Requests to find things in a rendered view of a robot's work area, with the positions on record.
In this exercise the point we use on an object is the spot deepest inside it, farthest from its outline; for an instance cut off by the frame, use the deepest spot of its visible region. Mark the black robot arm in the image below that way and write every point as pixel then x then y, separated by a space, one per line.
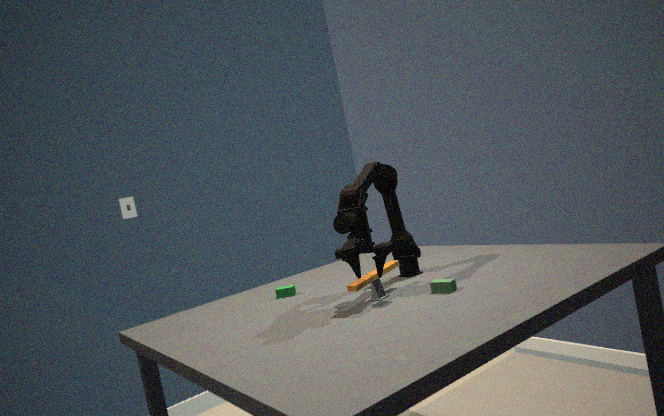
pixel 352 215

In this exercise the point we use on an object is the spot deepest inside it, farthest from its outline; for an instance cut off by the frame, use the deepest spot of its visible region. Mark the orange bar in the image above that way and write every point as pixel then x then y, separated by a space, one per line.
pixel 372 276

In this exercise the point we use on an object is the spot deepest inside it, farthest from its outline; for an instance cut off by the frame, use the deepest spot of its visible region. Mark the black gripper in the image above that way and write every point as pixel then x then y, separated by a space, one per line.
pixel 381 250

